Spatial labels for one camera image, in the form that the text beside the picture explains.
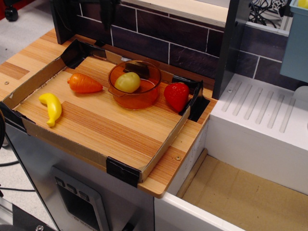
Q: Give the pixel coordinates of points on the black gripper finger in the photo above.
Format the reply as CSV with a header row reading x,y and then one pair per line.
x,y
107,13

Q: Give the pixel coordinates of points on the yellow-green toy potato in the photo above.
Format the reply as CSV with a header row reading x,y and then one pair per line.
x,y
128,82

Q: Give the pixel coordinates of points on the transparent orange toy pot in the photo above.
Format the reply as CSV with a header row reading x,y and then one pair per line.
x,y
146,94

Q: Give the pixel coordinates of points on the orange toy carrot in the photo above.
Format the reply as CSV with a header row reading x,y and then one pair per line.
x,y
81,83

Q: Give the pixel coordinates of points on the yellow toy banana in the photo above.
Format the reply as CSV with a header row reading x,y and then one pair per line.
x,y
54,107

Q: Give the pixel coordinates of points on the red toy strawberry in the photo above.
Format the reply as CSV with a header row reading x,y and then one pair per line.
x,y
176,94

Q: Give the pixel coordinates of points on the silver toy oven front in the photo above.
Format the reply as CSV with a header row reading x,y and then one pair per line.
x,y
77,195

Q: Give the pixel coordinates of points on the light blue bin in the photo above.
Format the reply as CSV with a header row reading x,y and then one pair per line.
x,y
295,60

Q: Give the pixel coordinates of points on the white toy sink unit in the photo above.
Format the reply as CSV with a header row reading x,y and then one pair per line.
x,y
248,171

